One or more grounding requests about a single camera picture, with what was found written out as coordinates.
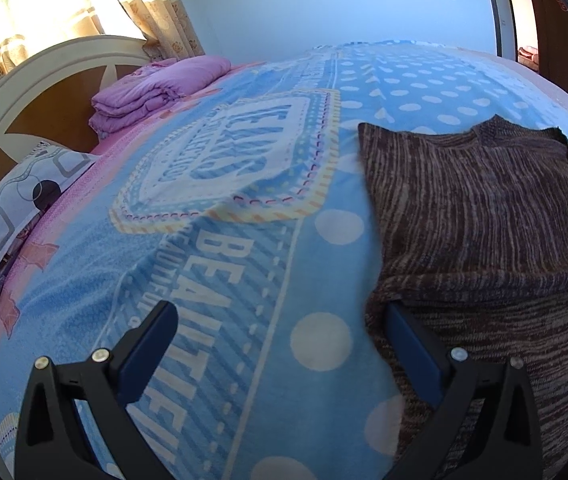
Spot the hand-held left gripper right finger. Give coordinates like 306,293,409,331
385,303,546,480

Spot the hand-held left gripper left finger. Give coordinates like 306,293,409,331
14,301,179,480

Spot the brown knit sweater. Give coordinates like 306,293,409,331
358,115,568,480

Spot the patterned white pillow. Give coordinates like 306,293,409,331
0,141,99,324

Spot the blue polka dot blanket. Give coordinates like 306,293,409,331
0,40,568,480

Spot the folded pink quilt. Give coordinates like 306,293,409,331
88,56,233,139

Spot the white wooden headboard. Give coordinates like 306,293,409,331
0,35,165,221

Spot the pink bed sheet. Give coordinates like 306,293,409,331
459,47,568,127

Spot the orange sofa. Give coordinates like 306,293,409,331
516,45,540,69

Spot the beige patterned curtain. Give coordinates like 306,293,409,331
0,0,207,116

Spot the dark door frame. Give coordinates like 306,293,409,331
481,0,521,63

